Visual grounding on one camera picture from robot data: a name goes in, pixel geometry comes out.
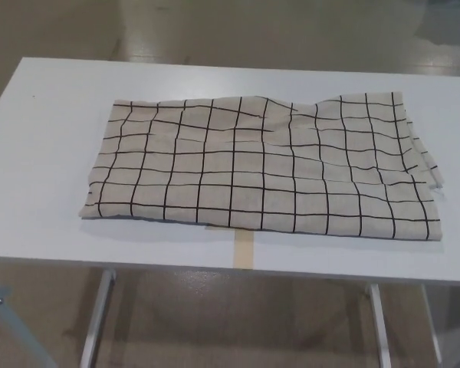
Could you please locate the beige masking tape strip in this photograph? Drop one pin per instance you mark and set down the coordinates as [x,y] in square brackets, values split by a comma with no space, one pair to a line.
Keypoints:
[244,249]

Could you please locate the grey metal frame bar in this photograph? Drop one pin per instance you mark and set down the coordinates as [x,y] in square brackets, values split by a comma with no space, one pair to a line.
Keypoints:
[11,326]

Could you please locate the white metal table leg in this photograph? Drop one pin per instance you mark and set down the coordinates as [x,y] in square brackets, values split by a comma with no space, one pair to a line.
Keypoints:
[96,322]
[380,326]
[433,322]

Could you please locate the white black-checkered towel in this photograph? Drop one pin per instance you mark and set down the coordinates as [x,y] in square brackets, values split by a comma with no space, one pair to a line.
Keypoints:
[253,168]

